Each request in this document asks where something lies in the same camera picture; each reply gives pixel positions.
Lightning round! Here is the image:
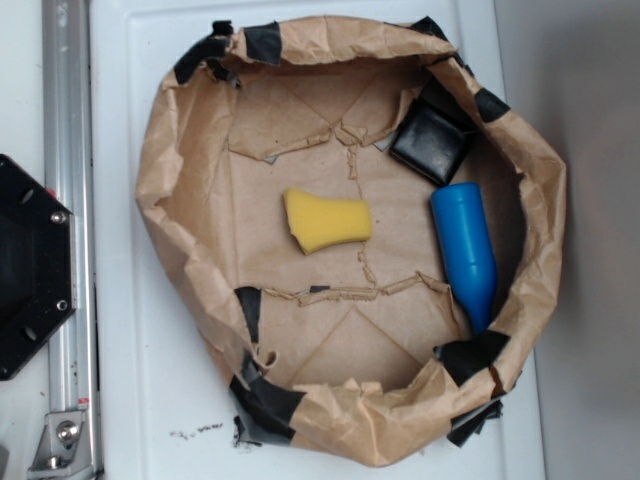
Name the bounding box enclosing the yellow sponge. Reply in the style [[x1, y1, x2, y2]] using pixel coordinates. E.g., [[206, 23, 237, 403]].
[[283, 188, 373, 255]]

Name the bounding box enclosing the brown paper bag bin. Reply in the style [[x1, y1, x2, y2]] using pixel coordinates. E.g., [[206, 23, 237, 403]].
[[135, 16, 566, 467]]

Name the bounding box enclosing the blue plastic bottle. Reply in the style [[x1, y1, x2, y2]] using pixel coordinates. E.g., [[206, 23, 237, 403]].
[[430, 182, 497, 335]]

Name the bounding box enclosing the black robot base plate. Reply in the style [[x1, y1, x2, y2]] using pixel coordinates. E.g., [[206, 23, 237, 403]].
[[1, 155, 75, 381]]

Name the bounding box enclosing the metal corner bracket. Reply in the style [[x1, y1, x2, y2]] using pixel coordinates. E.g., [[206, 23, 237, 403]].
[[27, 410, 93, 479]]

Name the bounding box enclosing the aluminium profile rail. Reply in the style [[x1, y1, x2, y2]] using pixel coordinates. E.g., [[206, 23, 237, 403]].
[[42, 1, 104, 479]]

